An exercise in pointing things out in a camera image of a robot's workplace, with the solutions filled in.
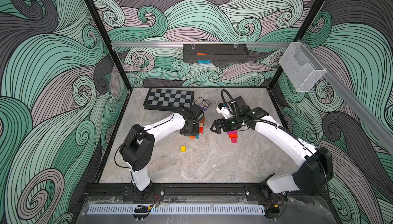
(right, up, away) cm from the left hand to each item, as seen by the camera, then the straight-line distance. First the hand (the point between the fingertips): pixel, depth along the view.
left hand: (194, 131), depth 87 cm
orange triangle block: (+5, +6, +1) cm, 8 cm away
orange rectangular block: (+25, -4, +7) cm, 26 cm away
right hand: (+13, +4, -8) cm, 16 cm away
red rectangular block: (+4, 0, +7) cm, 8 cm away
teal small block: (+2, -4, +5) cm, 7 cm away
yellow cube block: (-7, -10, 0) cm, 12 cm away
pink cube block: (+24, -6, +5) cm, 26 cm away
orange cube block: (-1, -4, +3) cm, 5 cm away
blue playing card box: (+8, +15, +21) cm, 27 cm away
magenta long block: (+25, -2, +8) cm, 26 cm away
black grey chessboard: (-21, +19, +21) cm, 35 cm away
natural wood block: (+4, +2, +10) cm, 11 cm away
